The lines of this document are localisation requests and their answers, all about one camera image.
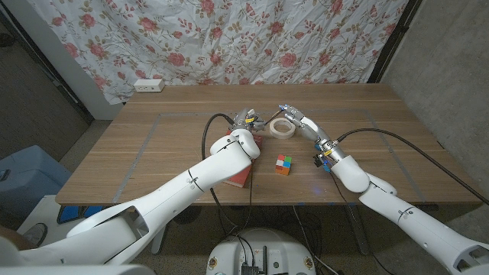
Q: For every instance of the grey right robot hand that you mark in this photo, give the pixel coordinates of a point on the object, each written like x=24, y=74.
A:
x=311, y=130

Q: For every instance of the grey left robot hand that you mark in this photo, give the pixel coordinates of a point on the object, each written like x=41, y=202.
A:
x=244, y=121

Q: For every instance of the black mechanical pencil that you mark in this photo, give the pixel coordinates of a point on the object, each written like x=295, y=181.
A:
x=273, y=116

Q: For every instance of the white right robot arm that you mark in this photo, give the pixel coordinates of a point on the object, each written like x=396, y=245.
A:
x=420, y=225

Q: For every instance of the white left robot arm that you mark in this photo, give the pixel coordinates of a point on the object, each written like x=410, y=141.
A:
x=172, y=187

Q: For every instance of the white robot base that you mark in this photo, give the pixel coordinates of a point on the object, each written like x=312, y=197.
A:
x=263, y=244

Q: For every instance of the beige masking tape roll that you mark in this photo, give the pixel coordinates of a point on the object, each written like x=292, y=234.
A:
x=272, y=131

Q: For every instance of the multicoloured Rubik's cube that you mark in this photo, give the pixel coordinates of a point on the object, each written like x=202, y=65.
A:
x=283, y=165

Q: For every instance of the red hardcover notebook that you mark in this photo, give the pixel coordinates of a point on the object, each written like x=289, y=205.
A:
x=240, y=178

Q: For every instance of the floral backdrop cloth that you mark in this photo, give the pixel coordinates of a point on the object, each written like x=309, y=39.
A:
x=229, y=38

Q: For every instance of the white power strip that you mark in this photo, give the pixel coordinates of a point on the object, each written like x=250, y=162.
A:
x=149, y=85

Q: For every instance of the black round floor object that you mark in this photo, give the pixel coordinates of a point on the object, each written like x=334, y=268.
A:
x=189, y=215

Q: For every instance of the grey table leg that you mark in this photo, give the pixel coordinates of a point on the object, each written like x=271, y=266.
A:
x=359, y=233

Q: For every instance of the black backdrop stand pole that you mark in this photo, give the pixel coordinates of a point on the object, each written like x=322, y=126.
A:
x=393, y=42

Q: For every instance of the white table leg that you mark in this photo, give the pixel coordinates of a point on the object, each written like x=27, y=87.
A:
x=157, y=244

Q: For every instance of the blue black foot pedal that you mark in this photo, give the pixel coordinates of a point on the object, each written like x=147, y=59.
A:
x=74, y=214

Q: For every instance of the white floor board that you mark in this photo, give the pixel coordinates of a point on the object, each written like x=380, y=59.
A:
x=49, y=210

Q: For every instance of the blue plastic bin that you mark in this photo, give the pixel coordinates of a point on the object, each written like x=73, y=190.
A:
x=30, y=175

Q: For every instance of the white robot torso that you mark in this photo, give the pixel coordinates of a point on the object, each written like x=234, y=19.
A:
x=76, y=270

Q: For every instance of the grey sneaker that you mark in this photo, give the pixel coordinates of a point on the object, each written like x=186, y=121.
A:
x=36, y=233

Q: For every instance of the person's bare leg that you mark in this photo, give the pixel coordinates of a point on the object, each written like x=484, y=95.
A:
x=13, y=237

